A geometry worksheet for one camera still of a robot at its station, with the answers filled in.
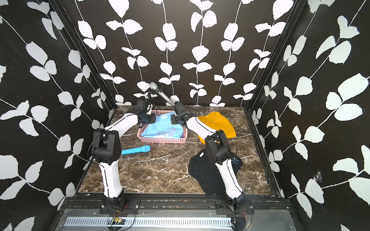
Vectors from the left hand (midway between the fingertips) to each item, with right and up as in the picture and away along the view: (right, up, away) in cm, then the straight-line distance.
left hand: (154, 116), depth 100 cm
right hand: (+13, 0, -1) cm, 13 cm away
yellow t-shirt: (+46, -4, +10) cm, 47 cm away
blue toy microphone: (-4, -21, -10) cm, 24 cm away
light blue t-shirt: (+6, -9, -2) cm, 11 cm away
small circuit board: (-10, -54, -29) cm, 62 cm away
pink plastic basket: (+20, -16, -6) cm, 26 cm away
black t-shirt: (+36, -36, -16) cm, 53 cm away
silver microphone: (0, +20, -3) cm, 21 cm away
